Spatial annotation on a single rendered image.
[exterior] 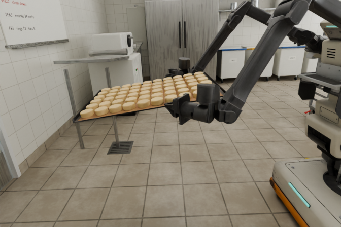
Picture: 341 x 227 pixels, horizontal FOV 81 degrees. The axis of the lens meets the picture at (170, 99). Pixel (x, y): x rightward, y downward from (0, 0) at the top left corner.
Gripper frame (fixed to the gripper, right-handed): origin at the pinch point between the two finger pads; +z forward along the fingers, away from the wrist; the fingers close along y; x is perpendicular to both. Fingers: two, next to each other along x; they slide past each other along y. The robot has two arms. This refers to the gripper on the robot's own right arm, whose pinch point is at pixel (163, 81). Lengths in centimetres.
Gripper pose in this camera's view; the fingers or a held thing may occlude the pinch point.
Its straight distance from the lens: 113.2
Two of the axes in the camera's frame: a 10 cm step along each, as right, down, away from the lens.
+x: 7.4, 1.2, -6.6
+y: -1.3, -9.4, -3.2
